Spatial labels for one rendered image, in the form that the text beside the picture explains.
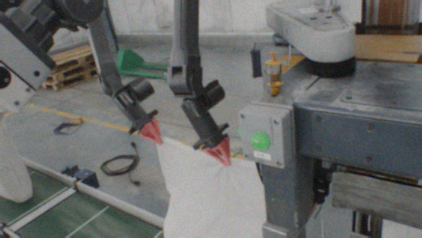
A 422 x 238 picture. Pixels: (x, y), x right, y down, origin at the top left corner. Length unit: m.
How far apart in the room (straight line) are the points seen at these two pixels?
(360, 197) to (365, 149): 0.27
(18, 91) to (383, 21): 0.83
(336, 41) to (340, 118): 0.15
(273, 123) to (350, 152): 0.13
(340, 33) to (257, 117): 0.21
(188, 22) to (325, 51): 0.36
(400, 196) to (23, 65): 0.72
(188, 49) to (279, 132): 0.39
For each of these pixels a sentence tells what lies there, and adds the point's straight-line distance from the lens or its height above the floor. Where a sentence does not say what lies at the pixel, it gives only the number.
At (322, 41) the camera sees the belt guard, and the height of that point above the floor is 1.40.
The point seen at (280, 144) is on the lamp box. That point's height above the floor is 1.28.
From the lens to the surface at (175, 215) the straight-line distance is 1.15.
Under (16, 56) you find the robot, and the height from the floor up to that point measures 1.46.
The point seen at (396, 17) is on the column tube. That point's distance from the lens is 0.98.
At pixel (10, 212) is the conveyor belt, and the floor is 0.38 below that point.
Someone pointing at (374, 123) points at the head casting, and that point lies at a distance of 0.52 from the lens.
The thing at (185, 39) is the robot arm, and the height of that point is 1.39.
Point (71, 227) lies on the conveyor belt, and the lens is 2.04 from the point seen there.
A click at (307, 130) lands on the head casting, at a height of 1.29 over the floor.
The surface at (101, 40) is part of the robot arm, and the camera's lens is 1.17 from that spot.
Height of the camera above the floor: 1.55
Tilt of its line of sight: 24 degrees down
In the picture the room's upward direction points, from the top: 8 degrees counter-clockwise
